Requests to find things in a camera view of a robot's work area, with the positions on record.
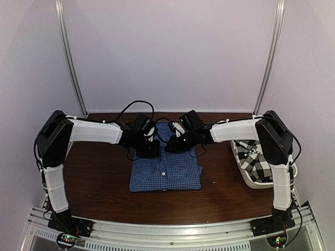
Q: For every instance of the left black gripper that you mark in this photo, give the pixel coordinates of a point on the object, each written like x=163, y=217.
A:
x=154, y=152

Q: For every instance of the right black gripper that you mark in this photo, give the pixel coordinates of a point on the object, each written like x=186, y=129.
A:
x=176, y=147

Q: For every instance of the blue checked long sleeve shirt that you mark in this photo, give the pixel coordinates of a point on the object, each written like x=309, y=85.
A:
x=169, y=171

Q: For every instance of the white plastic basket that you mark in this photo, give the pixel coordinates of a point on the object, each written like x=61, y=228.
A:
x=256, y=183

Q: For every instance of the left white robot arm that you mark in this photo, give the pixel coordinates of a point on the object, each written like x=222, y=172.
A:
x=55, y=139

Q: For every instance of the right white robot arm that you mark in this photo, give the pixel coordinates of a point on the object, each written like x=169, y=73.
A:
x=275, y=139

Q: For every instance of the black white plaid shirt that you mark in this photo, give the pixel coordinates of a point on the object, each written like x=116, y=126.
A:
x=251, y=159

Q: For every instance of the left round circuit board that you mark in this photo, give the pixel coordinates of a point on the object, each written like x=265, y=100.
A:
x=66, y=240

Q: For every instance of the round circuit board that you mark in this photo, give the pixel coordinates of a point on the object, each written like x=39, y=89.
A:
x=66, y=240
x=277, y=241

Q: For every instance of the right round circuit board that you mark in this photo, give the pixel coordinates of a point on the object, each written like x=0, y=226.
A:
x=277, y=241

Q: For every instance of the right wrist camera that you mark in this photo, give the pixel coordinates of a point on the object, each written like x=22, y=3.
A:
x=189, y=121

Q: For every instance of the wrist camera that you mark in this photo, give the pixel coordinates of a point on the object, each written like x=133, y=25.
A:
x=144, y=127
x=189, y=121

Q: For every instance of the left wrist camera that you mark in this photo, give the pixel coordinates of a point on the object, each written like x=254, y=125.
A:
x=144, y=127

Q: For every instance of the aluminium front rail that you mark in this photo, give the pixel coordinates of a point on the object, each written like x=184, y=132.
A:
x=233, y=235

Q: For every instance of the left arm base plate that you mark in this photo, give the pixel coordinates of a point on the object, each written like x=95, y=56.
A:
x=76, y=226

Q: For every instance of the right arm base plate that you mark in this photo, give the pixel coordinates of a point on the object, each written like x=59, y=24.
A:
x=270, y=224

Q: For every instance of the right aluminium frame post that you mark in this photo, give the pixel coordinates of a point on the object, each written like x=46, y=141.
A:
x=276, y=35

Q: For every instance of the aluminium frame post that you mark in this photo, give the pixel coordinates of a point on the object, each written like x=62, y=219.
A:
x=276, y=35
x=59, y=8

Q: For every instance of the left aluminium frame post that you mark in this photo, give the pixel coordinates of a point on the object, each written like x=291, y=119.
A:
x=59, y=8

